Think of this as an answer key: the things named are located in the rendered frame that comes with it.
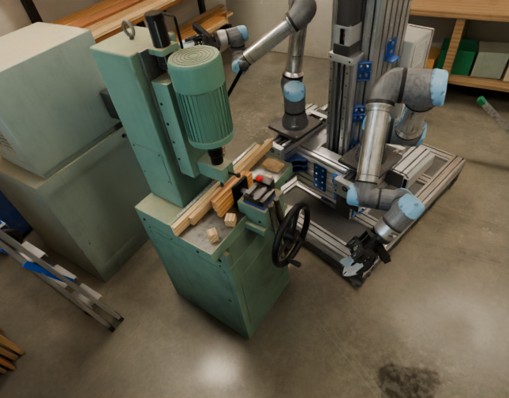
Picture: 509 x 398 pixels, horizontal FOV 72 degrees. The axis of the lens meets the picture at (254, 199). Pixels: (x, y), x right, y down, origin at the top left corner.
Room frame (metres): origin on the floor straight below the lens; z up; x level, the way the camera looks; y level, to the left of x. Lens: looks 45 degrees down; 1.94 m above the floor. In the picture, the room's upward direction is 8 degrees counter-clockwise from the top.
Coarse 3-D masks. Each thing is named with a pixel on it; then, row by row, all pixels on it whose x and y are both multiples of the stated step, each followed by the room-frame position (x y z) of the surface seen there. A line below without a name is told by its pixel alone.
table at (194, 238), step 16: (272, 176) 1.18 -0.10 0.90; (288, 176) 1.22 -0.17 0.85; (192, 224) 0.96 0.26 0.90; (208, 224) 0.95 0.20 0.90; (224, 224) 0.93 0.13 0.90; (240, 224) 0.93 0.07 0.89; (256, 224) 0.94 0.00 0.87; (176, 240) 0.92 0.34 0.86; (192, 240) 0.88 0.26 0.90; (208, 240) 0.87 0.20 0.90; (224, 240) 0.86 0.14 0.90; (208, 256) 0.81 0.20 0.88
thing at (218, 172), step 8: (200, 160) 1.15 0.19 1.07; (208, 160) 1.14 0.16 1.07; (224, 160) 1.13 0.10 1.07; (200, 168) 1.14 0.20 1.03; (208, 168) 1.11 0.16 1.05; (216, 168) 1.09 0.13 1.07; (224, 168) 1.08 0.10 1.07; (232, 168) 1.11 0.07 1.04; (208, 176) 1.12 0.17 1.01; (216, 176) 1.09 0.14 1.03; (224, 176) 1.07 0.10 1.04
